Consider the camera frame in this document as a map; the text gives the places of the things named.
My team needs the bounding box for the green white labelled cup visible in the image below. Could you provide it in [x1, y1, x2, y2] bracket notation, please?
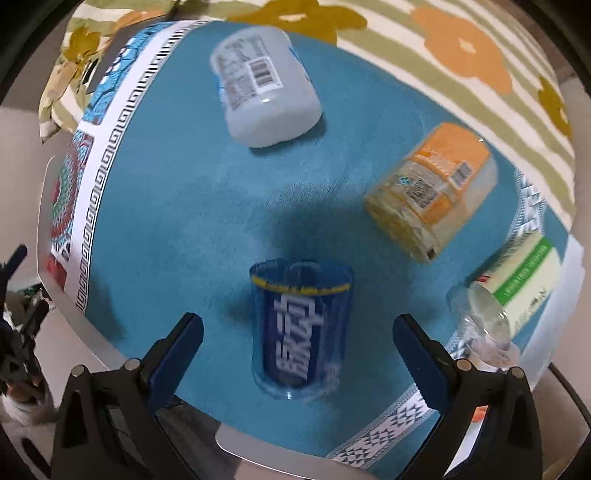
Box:
[449, 231, 561, 369]

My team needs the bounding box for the orange labelled clear cup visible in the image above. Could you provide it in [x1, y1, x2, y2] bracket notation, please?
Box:
[365, 122, 498, 263]

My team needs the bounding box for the pale blue labelled cup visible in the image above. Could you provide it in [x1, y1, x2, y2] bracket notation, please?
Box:
[209, 26, 322, 149]

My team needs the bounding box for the calico cat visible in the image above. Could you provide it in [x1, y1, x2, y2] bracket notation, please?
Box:
[1, 245, 57, 426]

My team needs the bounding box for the blue patterned tablecloth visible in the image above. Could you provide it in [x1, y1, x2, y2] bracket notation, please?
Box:
[45, 19, 578, 474]

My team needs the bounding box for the floral striped bed quilt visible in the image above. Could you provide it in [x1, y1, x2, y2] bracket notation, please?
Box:
[38, 1, 576, 226]

